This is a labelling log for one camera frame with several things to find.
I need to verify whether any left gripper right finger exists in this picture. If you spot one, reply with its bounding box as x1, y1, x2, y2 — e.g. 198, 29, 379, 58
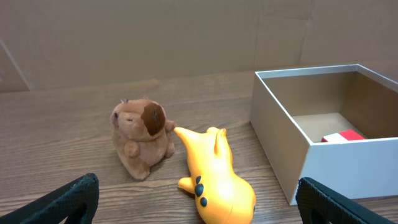
295, 177, 394, 224

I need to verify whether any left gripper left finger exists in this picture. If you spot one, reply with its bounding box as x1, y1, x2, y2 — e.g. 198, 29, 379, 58
1, 173, 100, 224

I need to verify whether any colourful puzzle cube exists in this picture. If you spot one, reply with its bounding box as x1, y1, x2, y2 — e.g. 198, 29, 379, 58
321, 129, 365, 142

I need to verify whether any brown capybara plush toy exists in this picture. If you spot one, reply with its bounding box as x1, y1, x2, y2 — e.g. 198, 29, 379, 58
110, 99, 176, 180

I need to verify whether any yellow rubber dolphin toy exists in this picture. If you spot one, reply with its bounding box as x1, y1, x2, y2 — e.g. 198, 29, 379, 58
174, 127, 256, 223

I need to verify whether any white cardboard box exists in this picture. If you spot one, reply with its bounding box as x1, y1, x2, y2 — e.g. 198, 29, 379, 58
250, 64, 397, 205

